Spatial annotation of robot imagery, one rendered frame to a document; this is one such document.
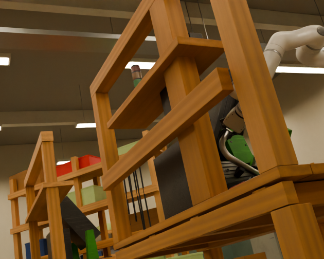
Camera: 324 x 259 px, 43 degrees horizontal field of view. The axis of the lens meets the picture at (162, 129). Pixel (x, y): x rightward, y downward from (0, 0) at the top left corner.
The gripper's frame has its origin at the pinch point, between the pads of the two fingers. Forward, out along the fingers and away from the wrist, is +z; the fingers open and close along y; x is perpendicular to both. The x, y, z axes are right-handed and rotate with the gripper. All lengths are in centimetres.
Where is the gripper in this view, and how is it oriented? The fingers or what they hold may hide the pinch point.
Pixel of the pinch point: (226, 133)
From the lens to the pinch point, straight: 204.3
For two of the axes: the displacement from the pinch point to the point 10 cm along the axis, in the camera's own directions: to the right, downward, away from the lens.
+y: -8.3, -5.5, 0.7
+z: -3.7, 6.5, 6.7
